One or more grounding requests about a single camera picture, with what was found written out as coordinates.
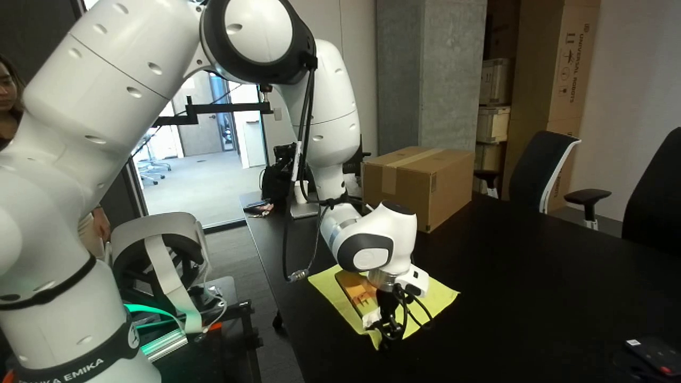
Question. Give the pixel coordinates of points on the black chair at right edge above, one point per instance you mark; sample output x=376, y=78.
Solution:
x=654, y=209

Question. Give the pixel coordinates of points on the black device with red button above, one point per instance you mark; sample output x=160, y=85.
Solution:
x=656, y=353

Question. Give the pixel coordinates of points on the tall brown cardboard box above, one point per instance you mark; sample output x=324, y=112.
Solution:
x=572, y=62

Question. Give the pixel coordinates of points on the person at left edge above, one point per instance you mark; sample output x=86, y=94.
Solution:
x=12, y=108

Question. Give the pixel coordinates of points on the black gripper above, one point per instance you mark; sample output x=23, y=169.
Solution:
x=393, y=314

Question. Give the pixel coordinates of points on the yellow cloth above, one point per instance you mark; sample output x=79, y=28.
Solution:
x=351, y=294

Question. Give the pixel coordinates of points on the white VR headset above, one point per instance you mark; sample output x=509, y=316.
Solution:
x=163, y=261

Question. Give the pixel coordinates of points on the black white office chair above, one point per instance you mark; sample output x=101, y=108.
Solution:
x=536, y=171

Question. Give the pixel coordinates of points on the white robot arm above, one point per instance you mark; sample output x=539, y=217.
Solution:
x=86, y=114

